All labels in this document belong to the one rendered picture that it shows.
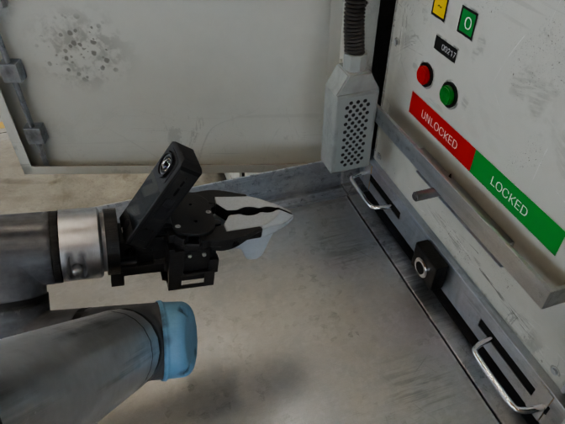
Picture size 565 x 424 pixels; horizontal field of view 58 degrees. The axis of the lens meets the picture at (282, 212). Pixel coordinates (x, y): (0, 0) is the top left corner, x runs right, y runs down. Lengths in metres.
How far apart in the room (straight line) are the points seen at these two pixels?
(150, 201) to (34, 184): 2.11
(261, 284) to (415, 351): 0.25
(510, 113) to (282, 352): 0.43
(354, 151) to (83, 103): 0.52
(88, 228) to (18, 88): 0.55
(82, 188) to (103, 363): 2.16
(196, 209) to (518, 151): 0.37
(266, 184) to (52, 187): 1.74
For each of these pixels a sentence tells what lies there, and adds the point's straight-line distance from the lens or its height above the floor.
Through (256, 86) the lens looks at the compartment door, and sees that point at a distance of 0.97.
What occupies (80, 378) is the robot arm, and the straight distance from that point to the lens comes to 0.33.
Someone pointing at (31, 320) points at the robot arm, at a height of 1.07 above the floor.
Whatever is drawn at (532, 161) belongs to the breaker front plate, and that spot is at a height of 1.14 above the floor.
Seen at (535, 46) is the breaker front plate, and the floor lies 1.25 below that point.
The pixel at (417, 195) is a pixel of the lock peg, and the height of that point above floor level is 1.02.
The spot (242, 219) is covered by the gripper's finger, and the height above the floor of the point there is 1.09.
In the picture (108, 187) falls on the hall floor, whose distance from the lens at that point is 2.48.
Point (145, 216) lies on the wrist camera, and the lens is 0.53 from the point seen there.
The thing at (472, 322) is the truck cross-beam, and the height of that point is 0.88.
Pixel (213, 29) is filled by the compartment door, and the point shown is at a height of 1.12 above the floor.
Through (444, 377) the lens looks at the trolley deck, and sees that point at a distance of 0.76.
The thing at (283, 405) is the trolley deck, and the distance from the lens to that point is 0.71.
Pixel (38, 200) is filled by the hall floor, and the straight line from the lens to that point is 2.52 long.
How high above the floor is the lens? 1.47
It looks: 42 degrees down
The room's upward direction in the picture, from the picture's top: straight up
